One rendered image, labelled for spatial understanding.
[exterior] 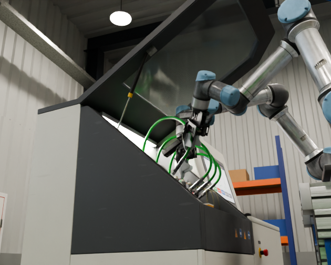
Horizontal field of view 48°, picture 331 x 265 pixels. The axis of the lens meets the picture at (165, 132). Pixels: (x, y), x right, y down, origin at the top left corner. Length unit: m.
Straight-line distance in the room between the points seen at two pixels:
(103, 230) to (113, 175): 0.22
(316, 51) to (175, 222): 0.77
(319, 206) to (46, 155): 1.20
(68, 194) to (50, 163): 0.20
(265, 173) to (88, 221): 5.77
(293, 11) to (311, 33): 0.10
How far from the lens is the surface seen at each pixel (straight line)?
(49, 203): 1.76
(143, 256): 1.44
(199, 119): 1.55
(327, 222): 1.32
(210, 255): 1.41
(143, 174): 1.48
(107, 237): 1.53
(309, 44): 1.42
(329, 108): 1.29
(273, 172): 7.13
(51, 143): 1.84
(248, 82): 1.58
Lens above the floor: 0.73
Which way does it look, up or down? 20 degrees up
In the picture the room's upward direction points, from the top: 1 degrees counter-clockwise
